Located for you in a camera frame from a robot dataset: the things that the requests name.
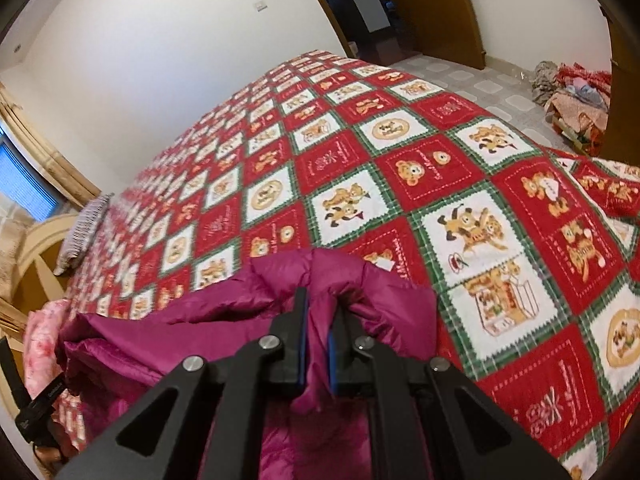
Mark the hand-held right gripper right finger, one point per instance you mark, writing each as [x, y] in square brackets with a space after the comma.
[331, 360]

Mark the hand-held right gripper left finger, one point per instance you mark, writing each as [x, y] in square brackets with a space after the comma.
[301, 360]

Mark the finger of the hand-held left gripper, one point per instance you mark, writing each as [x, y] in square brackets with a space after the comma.
[37, 402]

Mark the magenta puffer jacket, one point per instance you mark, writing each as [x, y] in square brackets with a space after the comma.
[150, 340]

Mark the colourful clothes pile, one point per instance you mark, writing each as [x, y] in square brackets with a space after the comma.
[575, 102]

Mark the pink folded blanket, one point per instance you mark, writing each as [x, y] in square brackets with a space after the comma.
[42, 350]

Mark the wooden bed headboard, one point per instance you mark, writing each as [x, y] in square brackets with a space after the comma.
[45, 247]

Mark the striped pillow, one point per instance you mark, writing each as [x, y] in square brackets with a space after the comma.
[82, 232]

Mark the red printed bedspread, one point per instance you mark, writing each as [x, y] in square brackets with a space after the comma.
[400, 160]

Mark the window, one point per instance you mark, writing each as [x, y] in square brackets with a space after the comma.
[25, 180]

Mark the narrow beige floral curtain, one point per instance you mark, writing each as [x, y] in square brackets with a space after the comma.
[50, 160]

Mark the brown wooden door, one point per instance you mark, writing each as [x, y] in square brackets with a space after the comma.
[430, 10]

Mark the brown wooden dresser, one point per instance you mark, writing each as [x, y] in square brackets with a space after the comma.
[625, 85]

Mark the brown door frame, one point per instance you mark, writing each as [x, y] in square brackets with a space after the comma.
[325, 5]

